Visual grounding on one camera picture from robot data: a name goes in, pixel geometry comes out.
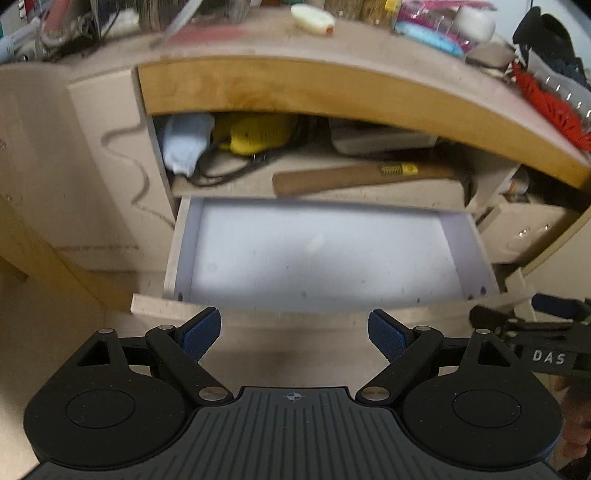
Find white cloth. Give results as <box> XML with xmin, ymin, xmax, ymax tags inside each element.
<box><xmin>161</xmin><ymin>114</ymin><xmax>216</xmax><ymax>177</ymax></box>

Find yellow power tool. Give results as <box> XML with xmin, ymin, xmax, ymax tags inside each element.
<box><xmin>212</xmin><ymin>115</ymin><xmax>296</xmax><ymax>156</ymax></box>

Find cream wooden drawer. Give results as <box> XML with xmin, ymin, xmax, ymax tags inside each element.
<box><xmin>131</xmin><ymin>196</ymin><xmax>532</xmax><ymax>320</ymax></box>

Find pink packets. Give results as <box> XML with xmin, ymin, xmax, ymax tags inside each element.
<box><xmin>398</xmin><ymin>0</ymin><xmax>496</xmax><ymax>25</ymax></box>

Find person's right hand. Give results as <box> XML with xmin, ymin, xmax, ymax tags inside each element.
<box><xmin>556</xmin><ymin>374</ymin><xmax>591</xmax><ymax>462</ymax></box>

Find wooden handle hammer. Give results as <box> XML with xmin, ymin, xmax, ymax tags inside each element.
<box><xmin>272</xmin><ymin>162</ymin><xmax>478</xmax><ymax>206</ymax></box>

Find black cable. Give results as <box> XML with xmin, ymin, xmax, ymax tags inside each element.
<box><xmin>191</xmin><ymin>147</ymin><xmax>283</xmax><ymax>188</ymax></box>

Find white pill bottle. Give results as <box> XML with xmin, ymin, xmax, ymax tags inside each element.
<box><xmin>507</xmin><ymin>168</ymin><xmax>532</xmax><ymax>195</ymax></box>

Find cream wooden desk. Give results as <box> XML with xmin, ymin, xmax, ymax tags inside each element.
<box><xmin>0</xmin><ymin>18</ymin><xmax>591</xmax><ymax>324</ymax></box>

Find grain jar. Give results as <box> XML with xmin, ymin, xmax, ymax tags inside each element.
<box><xmin>323</xmin><ymin>0</ymin><xmax>366</xmax><ymax>20</ymax></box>
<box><xmin>365</xmin><ymin>0</ymin><xmax>400</xmax><ymax>27</ymax></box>

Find beige rectangular box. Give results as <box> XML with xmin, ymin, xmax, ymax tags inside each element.
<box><xmin>330</xmin><ymin>127</ymin><xmax>439</xmax><ymax>156</ymax></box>

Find cream drawer with screws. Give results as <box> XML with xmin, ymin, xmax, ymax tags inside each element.
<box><xmin>478</xmin><ymin>203</ymin><xmax>574</xmax><ymax>265</ymax></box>

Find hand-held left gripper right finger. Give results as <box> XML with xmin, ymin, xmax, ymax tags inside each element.
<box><xmin>355</xmin><ymin>309</ymin><xmax>513</xmax><ymax>408</ymax></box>

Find wooden leg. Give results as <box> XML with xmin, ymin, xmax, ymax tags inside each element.
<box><xmin>0</xmin><ymin>194</ymin><xmax>134</xmax><ymax>315</ymax></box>

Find clear plastic bag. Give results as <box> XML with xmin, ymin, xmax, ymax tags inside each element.
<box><xmin>526</xmin><ymin>51</ymin><xmax>591</xmax><ymax>121</ymax></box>

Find black cloth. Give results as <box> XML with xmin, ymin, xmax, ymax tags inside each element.
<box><xmin>512</xmin><ymin>7</ymin><xmax>588</xmax><ymax>88</ymax></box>

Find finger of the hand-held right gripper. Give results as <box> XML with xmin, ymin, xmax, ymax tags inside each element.
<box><xmin>468</xmin><ymin>305</ymin><xmax>525</xmax><ymax>334</ymax></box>
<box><xmin>531</xmin><ymin>293</ymin><xmax>591</xmax><ymax>320</ymax></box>

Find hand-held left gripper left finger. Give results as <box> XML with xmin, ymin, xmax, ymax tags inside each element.
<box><xmin>76</xmin><ymin>307</ymin><xmax>234</xmax><ymax>408</ymax></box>

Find blue mask pack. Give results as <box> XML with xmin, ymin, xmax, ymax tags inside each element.
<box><xmin>396</xmin><ymin>21</ymin><xmax>465</xmax><ymax>57</ymax></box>

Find cream bottle with orange cap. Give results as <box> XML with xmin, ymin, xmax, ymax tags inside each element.
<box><xmin>290</xmin><ymin>4</ymin><xmax>336</xmax><ymax>36</ymax></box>

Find white cup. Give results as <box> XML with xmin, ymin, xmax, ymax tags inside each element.
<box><xmin>455</xmin><ymin>7</ymin><xmax>498</xmax><ymax>43</ymax></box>

